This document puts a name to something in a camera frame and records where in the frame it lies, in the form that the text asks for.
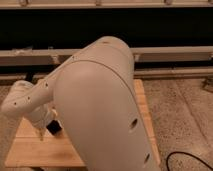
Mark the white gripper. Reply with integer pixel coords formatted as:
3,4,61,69
25,104,56,141

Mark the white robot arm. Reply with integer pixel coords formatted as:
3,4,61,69
0,36,160,171

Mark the wooden table board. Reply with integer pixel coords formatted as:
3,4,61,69
5,79,161,171

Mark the black cable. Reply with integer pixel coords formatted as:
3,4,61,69
165,151,213,171

